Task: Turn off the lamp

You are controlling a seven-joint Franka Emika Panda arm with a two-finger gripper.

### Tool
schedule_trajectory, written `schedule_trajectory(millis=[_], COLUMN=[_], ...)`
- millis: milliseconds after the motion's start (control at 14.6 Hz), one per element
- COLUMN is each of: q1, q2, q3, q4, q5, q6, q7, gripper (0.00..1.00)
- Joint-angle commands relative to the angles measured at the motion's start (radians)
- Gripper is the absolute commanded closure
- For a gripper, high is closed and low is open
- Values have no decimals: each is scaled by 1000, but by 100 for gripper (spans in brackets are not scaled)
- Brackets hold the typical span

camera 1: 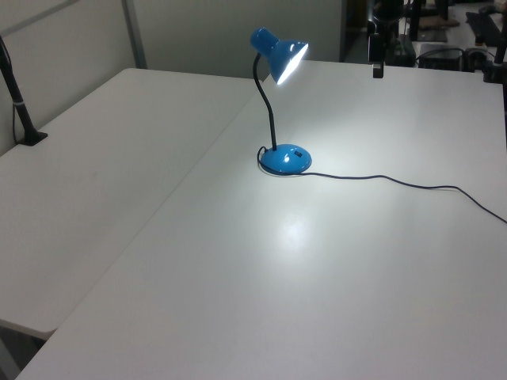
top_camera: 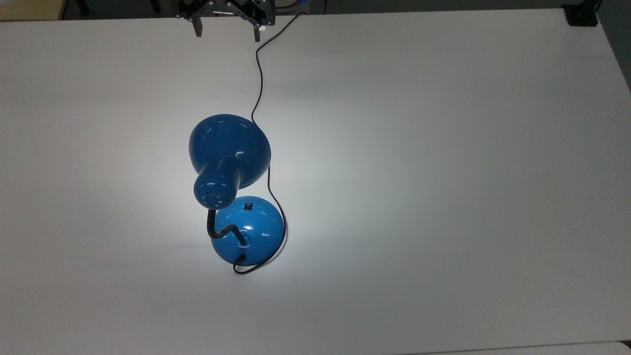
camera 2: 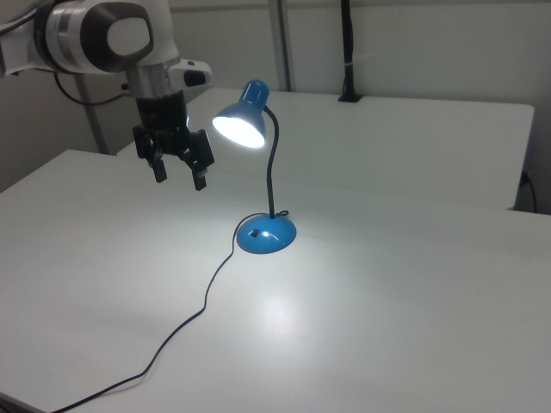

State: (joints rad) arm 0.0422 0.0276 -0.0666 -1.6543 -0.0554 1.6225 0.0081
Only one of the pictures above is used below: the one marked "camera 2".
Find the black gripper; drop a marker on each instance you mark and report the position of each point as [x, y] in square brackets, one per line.
[162, 114]

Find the blue gooseneck desk lamp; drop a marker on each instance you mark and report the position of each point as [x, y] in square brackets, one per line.
[267, 236]

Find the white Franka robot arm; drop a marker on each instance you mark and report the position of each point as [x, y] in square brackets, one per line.
[82, 34]

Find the black clamped pole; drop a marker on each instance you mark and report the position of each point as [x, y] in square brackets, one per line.
[349, 51]

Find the slim grey partition post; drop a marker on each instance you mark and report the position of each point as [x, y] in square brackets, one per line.
[92, 116]

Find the wide grey partition post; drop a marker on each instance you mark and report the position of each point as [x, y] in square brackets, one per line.
[282, 43]

